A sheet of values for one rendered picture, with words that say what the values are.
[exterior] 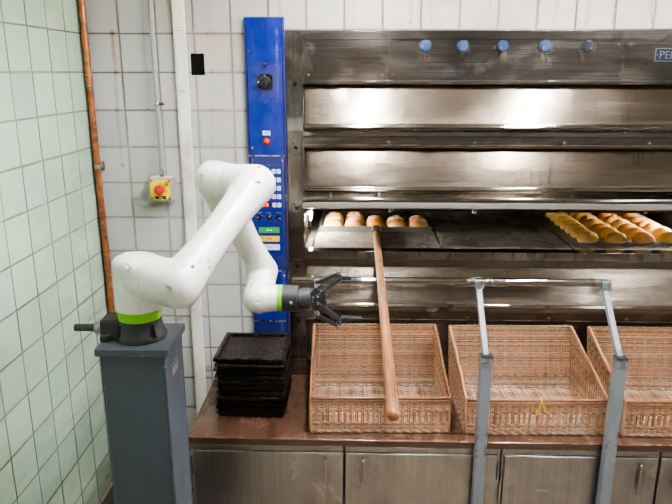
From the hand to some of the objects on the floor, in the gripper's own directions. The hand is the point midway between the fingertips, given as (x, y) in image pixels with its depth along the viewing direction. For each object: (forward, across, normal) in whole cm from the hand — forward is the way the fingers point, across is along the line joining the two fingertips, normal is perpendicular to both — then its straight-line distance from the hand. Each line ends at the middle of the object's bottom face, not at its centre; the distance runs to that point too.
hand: (358, 299), depth 227 cm
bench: (+56, +118, -38) cm, 136 cm away
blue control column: (-38, +117, -159) cm, 201 cm away
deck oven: (+59, +116, -161) cm, 207 cm away
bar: (+39, +118, -16) cm, 125 cm away
